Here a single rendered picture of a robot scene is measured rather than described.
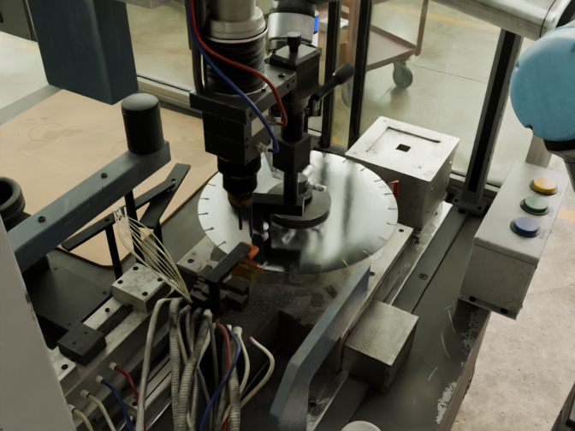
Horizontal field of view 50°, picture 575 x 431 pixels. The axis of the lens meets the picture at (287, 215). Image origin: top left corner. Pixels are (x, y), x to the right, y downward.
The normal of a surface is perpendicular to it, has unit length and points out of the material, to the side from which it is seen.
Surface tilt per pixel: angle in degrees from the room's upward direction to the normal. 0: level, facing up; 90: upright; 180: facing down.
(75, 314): 0
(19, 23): 90
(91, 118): 0
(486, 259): 90
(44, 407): 90
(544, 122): 84
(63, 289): 0
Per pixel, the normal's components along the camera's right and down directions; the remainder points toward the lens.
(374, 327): 0.01, -0.78
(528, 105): -0.77, 0.30
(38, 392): 0.86, 0.32
